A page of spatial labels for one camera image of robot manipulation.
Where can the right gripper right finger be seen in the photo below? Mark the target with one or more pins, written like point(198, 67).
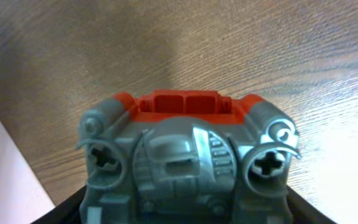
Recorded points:
point(303, 212)

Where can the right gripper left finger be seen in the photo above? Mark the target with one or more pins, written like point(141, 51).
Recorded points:
point(68, 212)

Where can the red grey toy truck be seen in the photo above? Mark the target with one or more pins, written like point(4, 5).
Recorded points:
point(186, 157)

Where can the white open cardboard box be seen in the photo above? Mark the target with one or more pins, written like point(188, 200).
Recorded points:
point(22, 197)

